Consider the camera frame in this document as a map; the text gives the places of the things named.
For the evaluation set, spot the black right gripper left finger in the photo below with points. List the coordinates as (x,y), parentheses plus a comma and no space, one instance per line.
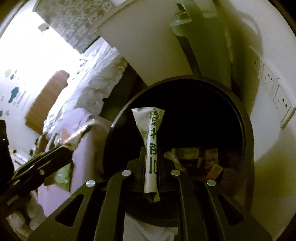
(96,211)

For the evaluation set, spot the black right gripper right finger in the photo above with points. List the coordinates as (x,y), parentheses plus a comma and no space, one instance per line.
(205,208)

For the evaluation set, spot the green box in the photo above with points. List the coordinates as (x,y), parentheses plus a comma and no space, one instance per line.
(63,177)

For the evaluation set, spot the white green paper sachet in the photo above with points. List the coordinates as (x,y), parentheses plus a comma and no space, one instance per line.
(148,121)

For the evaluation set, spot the black round trash bin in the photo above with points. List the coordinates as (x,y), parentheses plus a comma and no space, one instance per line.
(199,113)

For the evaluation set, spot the white gloved left hand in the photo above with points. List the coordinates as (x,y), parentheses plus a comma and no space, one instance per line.
(28,218)

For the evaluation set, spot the purple round tablecloth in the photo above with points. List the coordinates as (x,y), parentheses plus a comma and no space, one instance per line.
(87,158)

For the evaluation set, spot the wooden headboard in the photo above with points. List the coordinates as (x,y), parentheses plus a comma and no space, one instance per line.
(39,109)

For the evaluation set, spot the bed with white duvet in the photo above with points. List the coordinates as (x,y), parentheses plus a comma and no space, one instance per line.
(95,79)

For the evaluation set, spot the grey patterned window blind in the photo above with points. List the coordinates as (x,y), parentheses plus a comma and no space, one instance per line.
(74,20)

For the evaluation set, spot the green air purifier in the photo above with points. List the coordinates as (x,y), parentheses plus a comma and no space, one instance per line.
(200,32)

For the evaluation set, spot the white dresser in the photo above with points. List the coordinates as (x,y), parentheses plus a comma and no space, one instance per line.
(141,33)

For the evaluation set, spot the cloud wall stickers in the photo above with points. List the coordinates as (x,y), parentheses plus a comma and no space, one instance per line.
(14,95)

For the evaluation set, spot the white wall socket strip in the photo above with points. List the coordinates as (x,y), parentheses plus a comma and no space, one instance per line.
(277,89)

